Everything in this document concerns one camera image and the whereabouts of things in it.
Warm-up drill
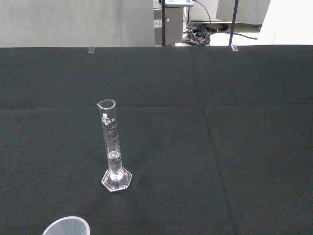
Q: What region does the clear glass graduated cylinder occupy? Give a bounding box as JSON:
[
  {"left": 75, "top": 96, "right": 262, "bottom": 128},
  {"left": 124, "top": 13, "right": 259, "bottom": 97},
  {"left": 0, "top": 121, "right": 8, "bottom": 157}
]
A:
[{"left": 96, "top": 98, "right": 133, "bottom": 194}]

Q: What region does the black bench cloth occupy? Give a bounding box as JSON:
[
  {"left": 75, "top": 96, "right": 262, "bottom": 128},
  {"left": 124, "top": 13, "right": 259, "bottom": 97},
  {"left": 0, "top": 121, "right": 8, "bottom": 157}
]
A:
[{"left": 0, "top": 45, "right": 313, "bottom": 235}]

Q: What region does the black tripod leg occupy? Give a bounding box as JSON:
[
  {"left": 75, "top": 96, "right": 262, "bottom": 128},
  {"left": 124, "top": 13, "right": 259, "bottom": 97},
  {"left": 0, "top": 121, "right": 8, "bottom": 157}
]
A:
[
  {"left": 161, "top": 0, "right": 167, "bottom": 47},
  {"left": 228, "top": 0, "right": 239, "bottom": 47}
]

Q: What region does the grey metal cabinet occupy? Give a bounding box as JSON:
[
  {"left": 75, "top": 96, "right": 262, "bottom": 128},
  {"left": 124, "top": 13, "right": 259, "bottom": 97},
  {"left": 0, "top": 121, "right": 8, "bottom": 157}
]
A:
[{"left": 153, "top": 4, "right": 184, "bottom": 47}]

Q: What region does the blue grey device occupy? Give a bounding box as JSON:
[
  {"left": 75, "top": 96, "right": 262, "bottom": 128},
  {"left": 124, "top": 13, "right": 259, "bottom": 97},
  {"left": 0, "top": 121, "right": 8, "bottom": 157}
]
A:
[{"left": 165, "top": 0, "right": 194, "bottom": 7}]

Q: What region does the clear plastic funnel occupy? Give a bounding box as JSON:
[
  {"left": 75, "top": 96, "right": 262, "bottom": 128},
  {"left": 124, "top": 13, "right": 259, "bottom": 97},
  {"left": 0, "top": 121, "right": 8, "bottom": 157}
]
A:
[{"left": 42, "top": 216, "right": 90, "bottom": 235}]

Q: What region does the coiled black cable bundle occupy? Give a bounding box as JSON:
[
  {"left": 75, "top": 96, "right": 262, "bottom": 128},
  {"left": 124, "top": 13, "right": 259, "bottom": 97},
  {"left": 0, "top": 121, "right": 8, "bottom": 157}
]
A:
[{"left": 183, "top": 22, "right": 259, "bottom": 47}]

